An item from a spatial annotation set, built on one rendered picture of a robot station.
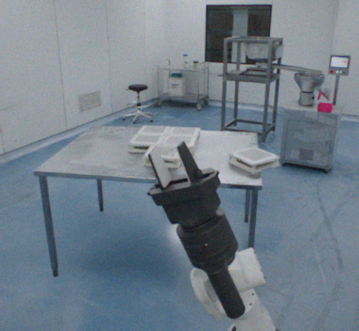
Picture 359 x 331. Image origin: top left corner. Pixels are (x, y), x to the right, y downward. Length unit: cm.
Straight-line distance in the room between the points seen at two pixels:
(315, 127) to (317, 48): 294
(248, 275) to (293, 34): 710
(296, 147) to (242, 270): 434
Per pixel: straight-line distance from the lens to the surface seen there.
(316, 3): 758
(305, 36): 762
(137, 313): 277
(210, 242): 63
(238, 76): 581
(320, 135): 489
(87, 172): 263
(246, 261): 69
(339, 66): 511
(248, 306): 78
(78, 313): 283
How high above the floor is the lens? 187
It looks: 20 degrees down
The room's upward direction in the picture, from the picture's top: straight up
